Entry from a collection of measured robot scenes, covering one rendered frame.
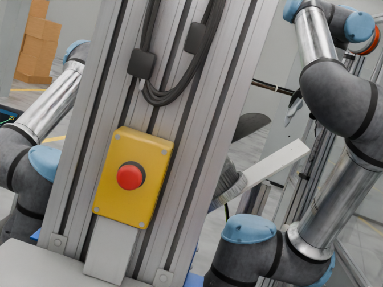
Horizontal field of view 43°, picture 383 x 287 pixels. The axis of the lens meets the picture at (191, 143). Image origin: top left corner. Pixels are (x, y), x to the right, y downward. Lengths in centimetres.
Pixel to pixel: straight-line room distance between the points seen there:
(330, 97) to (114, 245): 46
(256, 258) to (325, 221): 18
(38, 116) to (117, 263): 64
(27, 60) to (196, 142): 928
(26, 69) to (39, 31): 78
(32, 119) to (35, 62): 856
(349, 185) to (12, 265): 65
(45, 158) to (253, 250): 52
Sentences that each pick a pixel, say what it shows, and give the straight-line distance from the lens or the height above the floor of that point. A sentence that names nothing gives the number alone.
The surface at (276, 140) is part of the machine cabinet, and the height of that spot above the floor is 66.
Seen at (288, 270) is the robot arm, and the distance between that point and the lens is 117.
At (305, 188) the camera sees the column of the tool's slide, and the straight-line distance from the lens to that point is 243.
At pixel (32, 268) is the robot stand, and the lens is 77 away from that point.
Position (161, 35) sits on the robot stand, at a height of 161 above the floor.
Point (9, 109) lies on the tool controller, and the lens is 164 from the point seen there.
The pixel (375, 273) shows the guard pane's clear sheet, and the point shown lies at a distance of 186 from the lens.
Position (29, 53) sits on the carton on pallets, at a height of 54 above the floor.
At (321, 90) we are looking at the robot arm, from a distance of 93.
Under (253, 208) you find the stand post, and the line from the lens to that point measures 211.
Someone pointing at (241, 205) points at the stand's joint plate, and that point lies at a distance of 220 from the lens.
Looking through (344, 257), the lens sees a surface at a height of 100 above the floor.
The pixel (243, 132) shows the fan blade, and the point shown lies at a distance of 198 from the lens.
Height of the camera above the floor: 161
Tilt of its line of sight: 11 degrees down
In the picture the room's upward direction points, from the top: 18 degrees clockwise
